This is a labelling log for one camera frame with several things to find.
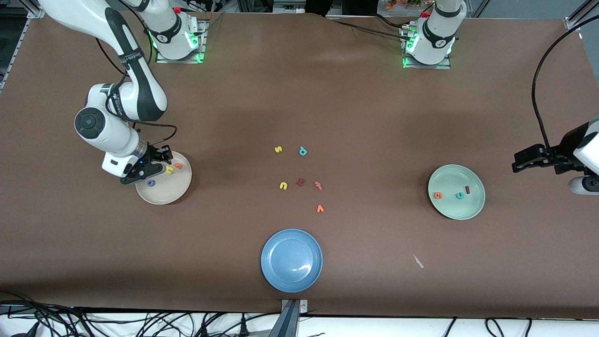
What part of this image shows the beige brown plate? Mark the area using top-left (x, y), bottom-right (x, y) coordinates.
top-left (135, 150), bottom-right (192, 205)

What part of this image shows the green plate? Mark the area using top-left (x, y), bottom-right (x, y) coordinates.
top-left (428, 164), bottom-right (486, 220)

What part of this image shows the blue plate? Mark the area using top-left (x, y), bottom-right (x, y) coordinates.
top-left (261, 228), bottom-right (323, 293)

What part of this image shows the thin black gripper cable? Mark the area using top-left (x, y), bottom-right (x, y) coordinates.
top-left (133, 121), bottom-right (177, 147)

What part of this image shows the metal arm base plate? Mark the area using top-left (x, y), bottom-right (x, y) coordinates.
top-left (155, 20), bottom-right (207, 64)
top-left (402, 23), bottom-right (452, 70)

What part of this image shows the aluminium frame profile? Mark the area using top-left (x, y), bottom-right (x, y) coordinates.
top-left (564, 0), bottom-right (599, 32)

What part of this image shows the grey metal camera mount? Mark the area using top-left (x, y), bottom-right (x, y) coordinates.
top-left (268, 299), bottom-right (309, 337)

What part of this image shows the black base power cable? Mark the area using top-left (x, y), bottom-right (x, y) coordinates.
top-left (328, 18), bottom-right (410, 40)

